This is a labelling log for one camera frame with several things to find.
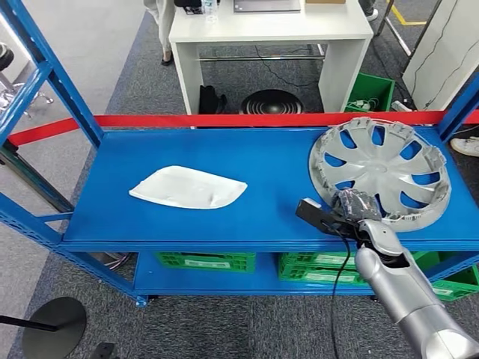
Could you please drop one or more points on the person's white shoe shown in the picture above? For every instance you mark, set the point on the person's white shoe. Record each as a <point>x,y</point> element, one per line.
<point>465,147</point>

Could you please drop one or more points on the black bag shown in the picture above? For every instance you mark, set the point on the black bag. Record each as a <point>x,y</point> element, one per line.
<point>211,101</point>

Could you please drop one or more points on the grey plastic wheel hubcap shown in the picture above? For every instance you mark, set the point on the grey plastic wheel hubcap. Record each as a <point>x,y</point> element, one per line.
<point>378,168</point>

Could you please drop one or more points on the white panel board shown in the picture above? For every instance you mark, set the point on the white panel board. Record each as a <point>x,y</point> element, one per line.
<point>437,54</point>

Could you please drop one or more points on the black desk item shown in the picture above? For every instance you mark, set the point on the black desk item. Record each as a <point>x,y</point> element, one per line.
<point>189,6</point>

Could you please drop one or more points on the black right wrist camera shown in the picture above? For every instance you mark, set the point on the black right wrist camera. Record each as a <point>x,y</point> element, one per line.
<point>318,215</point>

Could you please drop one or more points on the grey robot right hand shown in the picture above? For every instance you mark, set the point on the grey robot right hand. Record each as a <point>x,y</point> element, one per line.
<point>355,205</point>

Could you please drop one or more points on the steel stand leg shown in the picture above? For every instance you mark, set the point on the steel stand leg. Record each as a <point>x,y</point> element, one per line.
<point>397,34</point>

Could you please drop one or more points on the white power strip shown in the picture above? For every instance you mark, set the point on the white power strip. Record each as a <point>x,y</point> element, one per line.
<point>400,106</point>

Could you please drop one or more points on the grey laptop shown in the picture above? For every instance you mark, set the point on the grey laptop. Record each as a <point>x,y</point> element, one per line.
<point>265,5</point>

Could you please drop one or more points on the person's foot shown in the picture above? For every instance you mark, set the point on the person's foot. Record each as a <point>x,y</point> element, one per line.
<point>369,10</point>

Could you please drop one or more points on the white plastic car part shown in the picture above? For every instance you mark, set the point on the white plastic car part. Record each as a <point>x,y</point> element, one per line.
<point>186,188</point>

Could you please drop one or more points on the black stanchion post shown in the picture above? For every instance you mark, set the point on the black stanchion post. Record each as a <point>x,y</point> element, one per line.
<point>56,327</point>

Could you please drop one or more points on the blue metal shelf rack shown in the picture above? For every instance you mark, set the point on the blue metal shelf rack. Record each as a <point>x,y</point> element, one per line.
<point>269,198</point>

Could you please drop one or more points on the red barrier belt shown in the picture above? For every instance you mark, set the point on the red barrier belt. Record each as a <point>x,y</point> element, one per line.
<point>224,120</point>

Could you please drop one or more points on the black ribbed stool seat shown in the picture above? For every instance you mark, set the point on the black ribbed stool seat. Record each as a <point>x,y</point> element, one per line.
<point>272,103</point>

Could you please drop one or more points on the green open plastic crate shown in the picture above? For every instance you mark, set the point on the green open plastic crate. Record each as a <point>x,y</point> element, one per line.
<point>456,285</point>

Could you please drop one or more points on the clear water bottle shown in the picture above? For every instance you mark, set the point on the clear water bottle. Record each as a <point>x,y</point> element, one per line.
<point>211,10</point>

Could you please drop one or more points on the white desk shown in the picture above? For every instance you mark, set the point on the white desk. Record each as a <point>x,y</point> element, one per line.
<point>261,25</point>

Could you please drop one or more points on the person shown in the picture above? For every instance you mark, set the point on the person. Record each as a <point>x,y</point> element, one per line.
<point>165,25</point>

